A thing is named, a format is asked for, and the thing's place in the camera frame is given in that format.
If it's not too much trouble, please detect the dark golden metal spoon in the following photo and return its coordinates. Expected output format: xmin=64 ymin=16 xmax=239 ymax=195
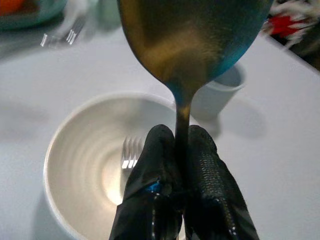
xmin=116 ymin=0 xmax=275 ymax=181

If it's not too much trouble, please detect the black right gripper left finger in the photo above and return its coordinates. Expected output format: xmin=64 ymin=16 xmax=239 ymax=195
xmin=108 ymin=124 xmax=185 ymax=240

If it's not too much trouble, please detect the teal dish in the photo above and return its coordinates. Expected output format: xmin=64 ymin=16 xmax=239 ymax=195
xmin=0 ymin=0 xmax=69 ymax=31

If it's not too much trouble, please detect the white ceramic bowl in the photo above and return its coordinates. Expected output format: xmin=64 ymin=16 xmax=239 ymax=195
xmin=43 ymin=91 xmax=187 ymax=240

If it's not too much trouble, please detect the orange food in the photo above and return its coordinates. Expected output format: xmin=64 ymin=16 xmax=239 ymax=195
xmin=0 ymin=0 xmax=41 ymax=16

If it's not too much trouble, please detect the white ceramic cup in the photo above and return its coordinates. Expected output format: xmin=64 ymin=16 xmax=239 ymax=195
xmin=193 ymin=63 xmax=248 ymax=121

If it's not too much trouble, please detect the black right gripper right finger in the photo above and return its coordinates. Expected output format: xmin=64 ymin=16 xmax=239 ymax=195
xmin=184 ymin=124 xmax=261 ymax=240

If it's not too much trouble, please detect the silver metal fork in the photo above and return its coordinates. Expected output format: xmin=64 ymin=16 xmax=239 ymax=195
xmin=120 ymin=135 xmax=146 ymax=170
xmin=39 ymin=14 xmax=88 ymax=49

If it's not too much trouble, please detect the red white black patterned cloth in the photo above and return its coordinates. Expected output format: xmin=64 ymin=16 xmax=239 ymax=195
xmin=259 ymin=0 xmax=320 ymax=66

